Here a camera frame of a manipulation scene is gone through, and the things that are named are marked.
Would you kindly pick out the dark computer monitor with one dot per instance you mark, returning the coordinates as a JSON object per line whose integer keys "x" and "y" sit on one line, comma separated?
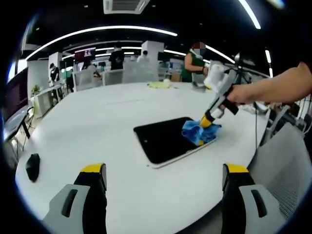
{"x": 15, "y": 93}

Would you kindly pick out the green potted plant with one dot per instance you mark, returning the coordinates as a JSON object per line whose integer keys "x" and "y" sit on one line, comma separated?
{"x": 35, "y": 90}

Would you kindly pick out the purple wall screen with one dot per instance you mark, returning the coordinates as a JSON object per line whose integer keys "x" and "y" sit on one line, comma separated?
{"x": 84, "y": 53}

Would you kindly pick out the black computer mouse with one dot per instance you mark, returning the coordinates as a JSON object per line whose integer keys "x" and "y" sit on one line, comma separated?
{"x": 33, "y": 167}

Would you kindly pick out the blue cleaning cloth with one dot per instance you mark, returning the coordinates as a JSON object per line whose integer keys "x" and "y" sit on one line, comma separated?
{"x": 192, "y": 131}

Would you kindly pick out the small white object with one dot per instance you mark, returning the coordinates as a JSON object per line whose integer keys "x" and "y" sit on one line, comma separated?
{"x": 167, "y": 81}

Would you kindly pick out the curved ceiling light strip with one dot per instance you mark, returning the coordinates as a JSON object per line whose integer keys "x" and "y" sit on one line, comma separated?
{"x": 97, "y": 30}
{"x": 249, "y": 13}

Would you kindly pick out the ceiling air conditioner vent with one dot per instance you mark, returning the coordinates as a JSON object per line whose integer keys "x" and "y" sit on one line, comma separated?
{"x": 126, "y": 6}

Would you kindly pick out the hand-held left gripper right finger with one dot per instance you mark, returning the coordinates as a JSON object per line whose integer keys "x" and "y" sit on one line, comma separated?
{"x": 232, "y": 200}

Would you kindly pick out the person's right hand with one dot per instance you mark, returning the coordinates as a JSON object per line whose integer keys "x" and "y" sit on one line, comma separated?
{"x": 235, "y": 95}

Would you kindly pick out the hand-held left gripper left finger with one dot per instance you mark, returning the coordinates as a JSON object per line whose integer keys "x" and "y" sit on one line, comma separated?
{"x": 95, "y": 200}

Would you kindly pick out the black tripod stand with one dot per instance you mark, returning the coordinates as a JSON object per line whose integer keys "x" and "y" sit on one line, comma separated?
{"x": 239, "y": 63}

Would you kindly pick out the yellow cloth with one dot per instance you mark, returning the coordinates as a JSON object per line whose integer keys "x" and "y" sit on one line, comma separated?
{"x": 158, "y": 85}

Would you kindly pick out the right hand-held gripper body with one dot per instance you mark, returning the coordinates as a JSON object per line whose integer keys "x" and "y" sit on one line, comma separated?
{"x": 219, "y": 78}

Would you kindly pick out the grey mesh office chair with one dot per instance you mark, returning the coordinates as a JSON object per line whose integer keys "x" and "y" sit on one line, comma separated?
{"x": 284, "y": 168}

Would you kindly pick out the white mesh partition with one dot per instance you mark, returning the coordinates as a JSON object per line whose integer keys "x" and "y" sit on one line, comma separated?
{"x": 140, "y": 73}

